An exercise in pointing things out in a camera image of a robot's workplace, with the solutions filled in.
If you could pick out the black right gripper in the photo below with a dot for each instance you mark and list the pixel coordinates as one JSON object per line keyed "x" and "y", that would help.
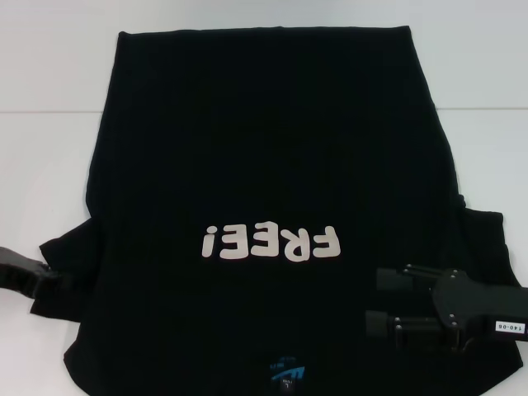
{"x": 466, "y": 305}

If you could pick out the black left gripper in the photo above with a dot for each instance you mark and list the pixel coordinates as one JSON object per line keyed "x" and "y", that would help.
{"x": 18, "y": 268}

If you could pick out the black shirt with FREE print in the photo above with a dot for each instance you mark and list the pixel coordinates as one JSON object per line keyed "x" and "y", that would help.
{"x": 264, "y": 144}

